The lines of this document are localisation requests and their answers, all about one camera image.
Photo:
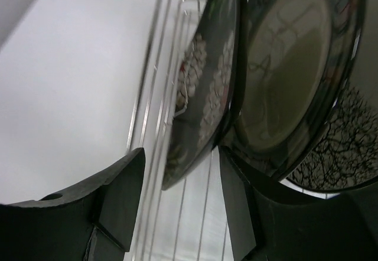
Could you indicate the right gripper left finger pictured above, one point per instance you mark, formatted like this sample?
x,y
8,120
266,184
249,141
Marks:
x,y
93,219

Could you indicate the cream plate with tree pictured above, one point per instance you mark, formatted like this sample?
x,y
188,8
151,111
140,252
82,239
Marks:
x,y
345,157

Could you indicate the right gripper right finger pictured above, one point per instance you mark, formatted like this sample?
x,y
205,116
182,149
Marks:
x,y
270,221

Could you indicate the dark patterned rim plate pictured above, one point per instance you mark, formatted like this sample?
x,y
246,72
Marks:
x,y
299,57

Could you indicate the wire dish rack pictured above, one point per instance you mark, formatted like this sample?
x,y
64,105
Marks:
x,y
188,221

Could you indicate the black square floral plate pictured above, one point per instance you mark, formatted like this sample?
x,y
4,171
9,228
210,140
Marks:
x,y
210,85

